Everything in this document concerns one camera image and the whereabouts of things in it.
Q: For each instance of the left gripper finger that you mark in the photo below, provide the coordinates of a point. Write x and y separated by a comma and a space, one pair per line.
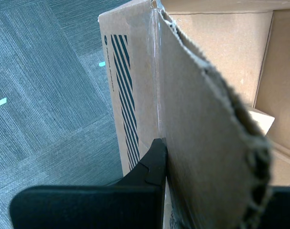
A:
87, 207
283, 207

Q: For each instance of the light wooden block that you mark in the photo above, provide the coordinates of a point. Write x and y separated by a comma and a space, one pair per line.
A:
261, 121

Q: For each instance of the brown cardboard box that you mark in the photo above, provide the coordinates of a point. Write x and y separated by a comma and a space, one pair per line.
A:
195, 107

